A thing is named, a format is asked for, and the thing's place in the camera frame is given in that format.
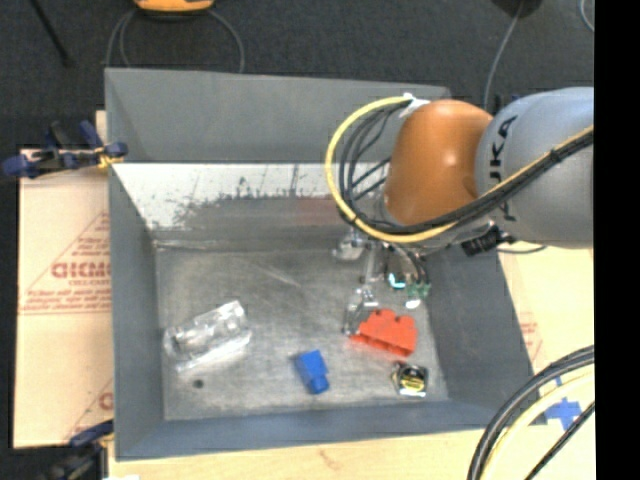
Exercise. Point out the yellow and black tape measure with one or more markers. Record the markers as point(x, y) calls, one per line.
point(411, 379)

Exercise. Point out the blue toy block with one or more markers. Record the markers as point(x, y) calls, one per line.
point(312, 370)

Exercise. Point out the red toy brick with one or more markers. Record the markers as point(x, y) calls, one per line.
point(387, 332)

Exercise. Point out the grey metal bin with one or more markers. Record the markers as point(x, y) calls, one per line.
point(280, 278)

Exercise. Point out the black cylinder on white bracket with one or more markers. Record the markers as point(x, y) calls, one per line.
point(480, 243)

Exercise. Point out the brown cardboard board red print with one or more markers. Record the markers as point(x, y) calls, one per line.
point(65, 268)

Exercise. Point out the clear plastic container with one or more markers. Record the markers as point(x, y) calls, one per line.
point(207, 335)

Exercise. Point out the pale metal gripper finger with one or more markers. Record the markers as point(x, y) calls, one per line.
point(351, 314)
point(370, 299)

